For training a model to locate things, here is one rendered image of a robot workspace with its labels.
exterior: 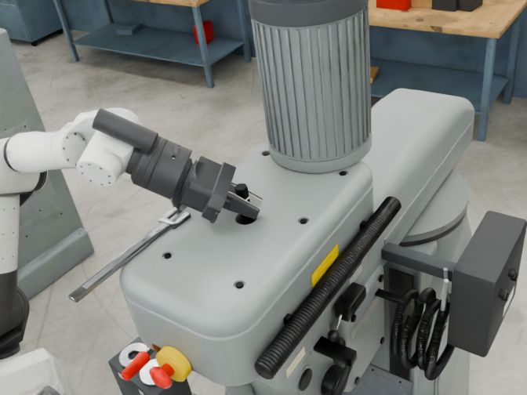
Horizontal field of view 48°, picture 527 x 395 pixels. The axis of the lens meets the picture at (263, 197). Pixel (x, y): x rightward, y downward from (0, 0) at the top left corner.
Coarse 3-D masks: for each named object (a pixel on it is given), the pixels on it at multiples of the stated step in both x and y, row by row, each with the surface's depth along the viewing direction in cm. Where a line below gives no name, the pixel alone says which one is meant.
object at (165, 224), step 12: (168, 216) 102; (180, 216) 101; (156, 228) 99; (168, 228) 100; (144, 240) 97; (132, 252) 95; (108, 264) 93; (120, 264) 93; (96, 276) 91; (108, 276) 92; (84, 288) 89; (72, 300) 88
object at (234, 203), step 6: (228, 192) 95; (228, 198) 95; (234, 198) 95; (240, 198) 96; (228, 204) 95; (234, 204) 96; (240, 204) 96; (246, 204) 96; (252, 204) 96; (234, 210) 97; (240, 210) 96; (246, 210) 96; (252, 210) 96; (258, 210) 96; (252, 216) 97
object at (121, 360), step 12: (132, 348) 178; (144, 348) 177; (120, 360) 174; (132, 360) 174; (120, 372) 173; (144, 372) 170; (120, 384) 180; (132, 384) 171; (144, 384) 167; (180, 384) 171
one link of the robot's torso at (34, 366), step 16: (16, 352) 112; (32, 352) 113; (48, 352) 115; (0, 368) 107; (16, 368) 108; (32, 368) 110; (48, 368) 112; (0, 384) 105; (16, 384) 107; (32, 384) 109; (48, 384) 111; (64, 384) 116
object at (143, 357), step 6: (150, 348) 103; (138, 354) 102; (144, 354) 102; (150, 354) 103; (138, 360) 101; (144, 360) 101; (150, 360) 102; (132, 366) 100; (138, 366) 100; (126, 372) 99; (132, 372) 99; (126, 378) 99
